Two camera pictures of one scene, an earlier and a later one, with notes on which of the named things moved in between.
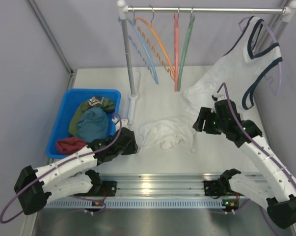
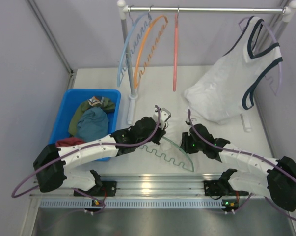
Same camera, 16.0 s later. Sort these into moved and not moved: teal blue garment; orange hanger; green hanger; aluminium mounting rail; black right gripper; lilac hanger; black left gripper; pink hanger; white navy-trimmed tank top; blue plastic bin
Moved: orange hanger; green hanger; black right gripper; black left gripper
Not moved: white navy-trimmed tank top; teal blue garment; blue plastic bin; aluminium mounting rail; lilac hanger; pink hanger
